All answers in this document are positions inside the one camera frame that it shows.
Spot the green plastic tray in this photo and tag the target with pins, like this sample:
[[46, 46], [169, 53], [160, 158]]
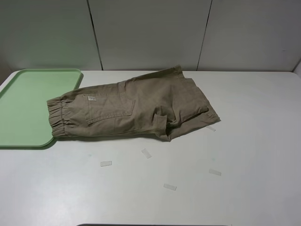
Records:
[[23, 105]]

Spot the khaki shorts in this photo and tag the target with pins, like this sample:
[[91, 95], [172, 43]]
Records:
[[163, 103]]

